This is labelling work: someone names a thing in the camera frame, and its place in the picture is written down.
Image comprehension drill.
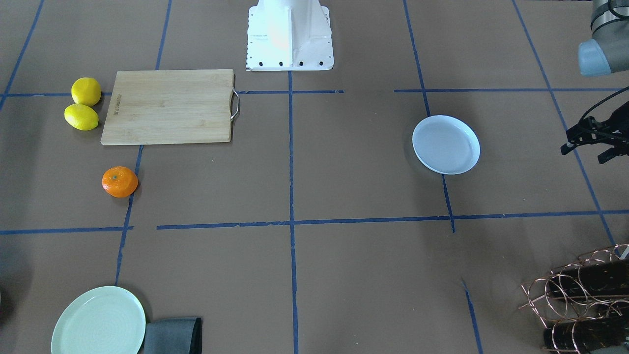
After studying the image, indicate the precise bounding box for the dark grey folded cloth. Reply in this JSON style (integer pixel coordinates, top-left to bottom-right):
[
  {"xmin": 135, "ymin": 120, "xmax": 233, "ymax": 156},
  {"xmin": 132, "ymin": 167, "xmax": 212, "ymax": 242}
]
[{"xmin": 143, "ymin": 317, "xmax": 202, "ymax": 354}]

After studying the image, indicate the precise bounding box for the upper yellow lemon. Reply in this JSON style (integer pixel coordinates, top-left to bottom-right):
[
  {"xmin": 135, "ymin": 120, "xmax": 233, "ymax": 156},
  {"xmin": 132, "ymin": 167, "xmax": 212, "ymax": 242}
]
[{"xmin": 70, "ymin": 78, "xmax": 102, "ymax": 107}]

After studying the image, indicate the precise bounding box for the light blue plate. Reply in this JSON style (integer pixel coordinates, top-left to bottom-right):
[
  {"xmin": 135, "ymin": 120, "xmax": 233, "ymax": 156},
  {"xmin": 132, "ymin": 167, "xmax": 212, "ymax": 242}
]
[{"xmin": 411, "ymin": 115, "xmax": 481, "ymax": 175}]

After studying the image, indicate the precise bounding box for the bamboo cutting board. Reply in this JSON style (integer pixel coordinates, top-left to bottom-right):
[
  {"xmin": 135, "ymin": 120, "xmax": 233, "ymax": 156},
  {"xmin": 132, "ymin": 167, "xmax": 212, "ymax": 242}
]
[{"xmin": 101, "ymin": 69, "xmax": 240, "ymax": 146}]

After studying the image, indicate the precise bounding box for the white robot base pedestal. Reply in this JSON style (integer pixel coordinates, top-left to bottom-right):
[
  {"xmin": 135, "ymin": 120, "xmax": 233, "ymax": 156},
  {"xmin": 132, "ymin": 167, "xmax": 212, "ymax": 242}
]
[{"xmin": 246, "ymin": 0, "xmax": 335, "ymax": 72}]

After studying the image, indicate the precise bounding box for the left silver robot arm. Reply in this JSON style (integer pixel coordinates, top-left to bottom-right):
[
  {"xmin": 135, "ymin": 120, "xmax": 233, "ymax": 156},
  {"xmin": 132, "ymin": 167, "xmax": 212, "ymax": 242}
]
[{"xmin": 560, "ymin": 0, "xmax": 629, "ymax": 164}]

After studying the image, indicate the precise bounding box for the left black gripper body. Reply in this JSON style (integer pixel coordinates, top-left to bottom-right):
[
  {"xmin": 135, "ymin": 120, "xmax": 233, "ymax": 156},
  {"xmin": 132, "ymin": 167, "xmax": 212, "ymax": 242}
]
[{"xmin": 560, "ymin": 101, "xmax": 629, "ymax": 164}]

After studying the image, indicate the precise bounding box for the yellow lemon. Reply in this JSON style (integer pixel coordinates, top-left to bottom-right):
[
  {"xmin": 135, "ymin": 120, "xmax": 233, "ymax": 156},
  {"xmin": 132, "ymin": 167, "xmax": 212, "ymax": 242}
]
[
  {"xmin": 70, "ymin": 78, "xmax": 102, "ymax": 107},
  {"xmin": 64, "ymin": 103, "xmax": 99, "ymax": 131}
]

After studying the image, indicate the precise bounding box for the light green plate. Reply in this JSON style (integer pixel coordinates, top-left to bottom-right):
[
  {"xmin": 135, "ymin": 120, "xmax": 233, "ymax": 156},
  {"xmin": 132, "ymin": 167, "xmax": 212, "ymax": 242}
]
[{"xmin": 50, "ymin": 286, "xmax": 146, "ymax": 354}]

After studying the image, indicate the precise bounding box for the lower yellow lemon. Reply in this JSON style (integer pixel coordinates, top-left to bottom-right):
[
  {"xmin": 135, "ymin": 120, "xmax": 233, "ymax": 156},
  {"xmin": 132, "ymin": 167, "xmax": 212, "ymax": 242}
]
[{"xmin": 64, "ymin": 103, "xmax": 99, "ymax": 131}]

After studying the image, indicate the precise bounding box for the orange mandarin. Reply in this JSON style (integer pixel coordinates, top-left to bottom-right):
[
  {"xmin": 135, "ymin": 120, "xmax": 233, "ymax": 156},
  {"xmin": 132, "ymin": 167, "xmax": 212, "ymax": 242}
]
[{"xmin": 101, "ymin": 166, "xmax": 139, "ymax": 199}]

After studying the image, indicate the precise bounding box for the copper wire bottle rack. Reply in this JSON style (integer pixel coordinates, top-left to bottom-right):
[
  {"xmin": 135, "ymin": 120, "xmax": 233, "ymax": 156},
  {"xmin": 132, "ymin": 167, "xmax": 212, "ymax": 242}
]
[{"xmin": 520, "ymin": 244, "xmax": 629, "ymax": 354}]

